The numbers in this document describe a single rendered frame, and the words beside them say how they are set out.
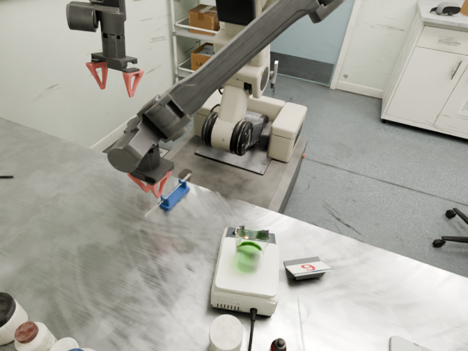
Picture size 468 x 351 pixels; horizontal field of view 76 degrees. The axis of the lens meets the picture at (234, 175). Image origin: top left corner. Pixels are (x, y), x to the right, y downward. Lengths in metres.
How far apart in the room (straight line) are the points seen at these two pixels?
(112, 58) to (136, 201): 0.38
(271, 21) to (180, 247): 0.53
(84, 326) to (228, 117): 0.99
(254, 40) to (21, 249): 0.69
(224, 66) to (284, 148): 1.06
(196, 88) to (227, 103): 0.81
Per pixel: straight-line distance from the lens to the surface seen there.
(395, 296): 0.81
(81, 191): 0.96
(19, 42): 1.88
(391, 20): 3.38
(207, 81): 0.58
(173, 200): 0.85
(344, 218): 1.98
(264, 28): 0.60
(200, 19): 2.75
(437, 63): 2.90
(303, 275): 0.72
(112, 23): 0.87
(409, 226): 2.14
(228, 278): 0.61
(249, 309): 0.66
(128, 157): 0.58
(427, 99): 3.00
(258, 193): 1.44
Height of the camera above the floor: 1.37
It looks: 41 degrees down
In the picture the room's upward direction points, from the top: 5 degrees clockwise
